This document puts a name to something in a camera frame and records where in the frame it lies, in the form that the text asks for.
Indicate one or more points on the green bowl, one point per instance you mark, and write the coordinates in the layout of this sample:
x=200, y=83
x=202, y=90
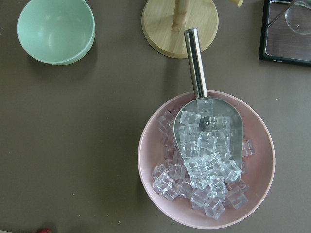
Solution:
x=56, y=32

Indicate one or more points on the black glass tray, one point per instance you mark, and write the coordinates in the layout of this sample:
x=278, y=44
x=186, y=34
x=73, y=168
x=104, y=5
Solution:
x=278, y=43

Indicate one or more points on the wooden mug tree stand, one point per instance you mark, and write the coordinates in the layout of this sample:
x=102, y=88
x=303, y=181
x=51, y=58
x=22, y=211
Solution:
x=164, y=21

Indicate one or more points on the metal ice scoop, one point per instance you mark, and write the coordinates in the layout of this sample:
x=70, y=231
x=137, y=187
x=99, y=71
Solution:
x=216, y=113

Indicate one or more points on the wine glass one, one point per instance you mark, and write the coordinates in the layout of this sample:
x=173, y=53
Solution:
x=298, y=16

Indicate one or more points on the red strawberry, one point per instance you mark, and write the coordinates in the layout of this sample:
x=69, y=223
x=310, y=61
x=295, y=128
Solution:
x=45, y=230

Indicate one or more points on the pink bowl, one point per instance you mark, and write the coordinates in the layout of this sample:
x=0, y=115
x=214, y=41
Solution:
x=200, y=184

